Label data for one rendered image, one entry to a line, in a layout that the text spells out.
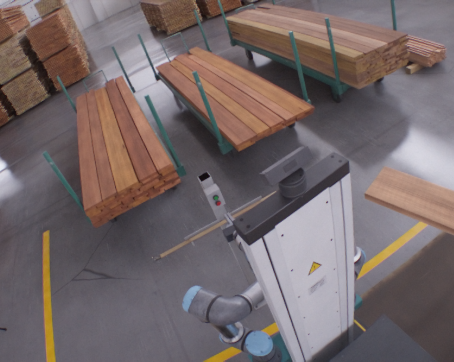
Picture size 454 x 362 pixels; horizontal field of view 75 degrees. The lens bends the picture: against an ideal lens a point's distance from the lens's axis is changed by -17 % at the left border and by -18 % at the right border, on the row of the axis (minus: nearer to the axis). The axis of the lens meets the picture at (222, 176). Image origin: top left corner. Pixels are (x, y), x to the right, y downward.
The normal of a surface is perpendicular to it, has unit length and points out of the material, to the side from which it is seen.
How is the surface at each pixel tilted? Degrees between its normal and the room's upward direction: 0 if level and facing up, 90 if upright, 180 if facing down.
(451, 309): 0
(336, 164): 0
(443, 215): 0
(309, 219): 90
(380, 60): 90
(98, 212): 90
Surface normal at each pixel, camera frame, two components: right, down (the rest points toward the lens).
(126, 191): 0.39, 0.48
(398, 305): -0.29, -0.74
